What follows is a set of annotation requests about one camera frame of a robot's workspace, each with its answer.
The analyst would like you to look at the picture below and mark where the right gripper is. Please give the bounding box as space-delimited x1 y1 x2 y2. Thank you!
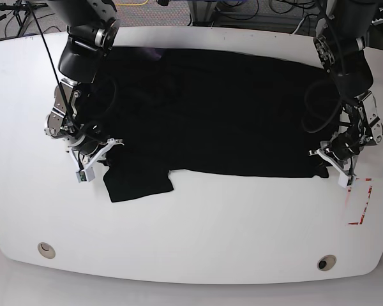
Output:
66 137 124 172

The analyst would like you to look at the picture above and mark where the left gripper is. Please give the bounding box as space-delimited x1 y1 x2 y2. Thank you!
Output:
308 133 361 179

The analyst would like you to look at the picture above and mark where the black T-shirt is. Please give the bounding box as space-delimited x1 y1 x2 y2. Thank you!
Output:
77 47 339 202

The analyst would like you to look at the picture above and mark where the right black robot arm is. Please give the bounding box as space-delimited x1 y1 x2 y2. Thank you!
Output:
44 1 122 182

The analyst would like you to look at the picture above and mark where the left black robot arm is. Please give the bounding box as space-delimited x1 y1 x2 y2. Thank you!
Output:
303 1 383 187

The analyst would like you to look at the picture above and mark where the red tape rectangle marking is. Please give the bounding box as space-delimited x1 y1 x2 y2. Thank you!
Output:
345 178 373 226

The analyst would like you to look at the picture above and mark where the black tripod stand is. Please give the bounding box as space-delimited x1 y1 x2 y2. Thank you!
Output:
0 1 49 38

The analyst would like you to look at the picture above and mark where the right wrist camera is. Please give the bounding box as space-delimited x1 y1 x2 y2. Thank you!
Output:
76 168 95 183

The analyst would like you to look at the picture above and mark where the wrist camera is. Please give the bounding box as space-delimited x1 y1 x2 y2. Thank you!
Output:
338 173 356 188
76 168 95 183

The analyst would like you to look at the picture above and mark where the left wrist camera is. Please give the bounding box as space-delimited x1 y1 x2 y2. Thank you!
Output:
338 173 356 188

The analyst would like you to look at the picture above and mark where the right table cable grommet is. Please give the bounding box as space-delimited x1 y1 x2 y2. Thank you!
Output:
317 254 336 272

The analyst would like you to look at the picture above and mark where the table cable grommet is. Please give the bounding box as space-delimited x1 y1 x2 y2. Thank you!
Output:
38 242 56 259
317 254 336 272

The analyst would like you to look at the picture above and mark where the left table cable grommet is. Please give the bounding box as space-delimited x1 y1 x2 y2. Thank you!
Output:
38 242 56 259

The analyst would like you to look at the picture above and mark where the white cable on floor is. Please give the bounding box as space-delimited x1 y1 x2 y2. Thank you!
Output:
292 15 319 35

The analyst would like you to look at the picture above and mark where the aluminium frame post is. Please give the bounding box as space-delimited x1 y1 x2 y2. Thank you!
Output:
187 0 217 27

